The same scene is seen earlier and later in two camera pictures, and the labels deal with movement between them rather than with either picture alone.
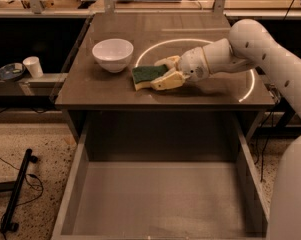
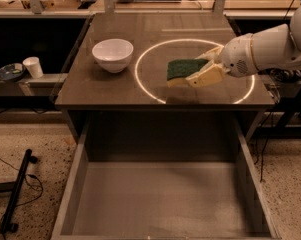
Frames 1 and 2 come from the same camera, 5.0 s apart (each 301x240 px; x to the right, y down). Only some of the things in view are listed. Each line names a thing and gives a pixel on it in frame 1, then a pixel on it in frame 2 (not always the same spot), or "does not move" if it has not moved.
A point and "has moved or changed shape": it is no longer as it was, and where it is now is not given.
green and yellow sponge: x=144 y=75 has moved or changed shape
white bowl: x=113 y=54 does not move
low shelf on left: x=45 y=85 does not move
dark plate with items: x=10 y=72 does not move
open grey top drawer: x=163 y=200 does not move
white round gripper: x=193 y=64 → x=236 y=56
